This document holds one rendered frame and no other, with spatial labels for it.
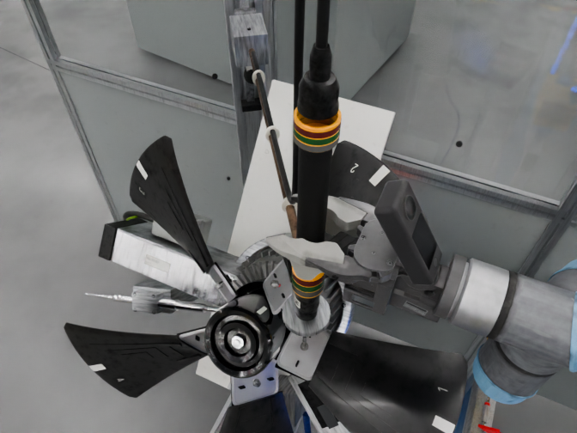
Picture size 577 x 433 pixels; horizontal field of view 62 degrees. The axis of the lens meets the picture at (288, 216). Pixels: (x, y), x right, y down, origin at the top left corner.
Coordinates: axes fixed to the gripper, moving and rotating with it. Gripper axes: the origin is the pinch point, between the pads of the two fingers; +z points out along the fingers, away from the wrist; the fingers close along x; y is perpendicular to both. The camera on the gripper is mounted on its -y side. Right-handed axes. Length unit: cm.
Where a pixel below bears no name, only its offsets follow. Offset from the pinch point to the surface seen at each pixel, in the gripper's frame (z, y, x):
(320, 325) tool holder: -5.8, 19.6, -1.4
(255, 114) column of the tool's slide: 36, 37, 57
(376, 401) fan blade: -16.6, 33.0, -3.1
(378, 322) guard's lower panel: -9, 139, 70
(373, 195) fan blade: -6.3, 10.4, 17.2
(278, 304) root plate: 2.6, 25.3, 2.0
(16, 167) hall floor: 210, 152, 84
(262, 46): 28, 11, 48
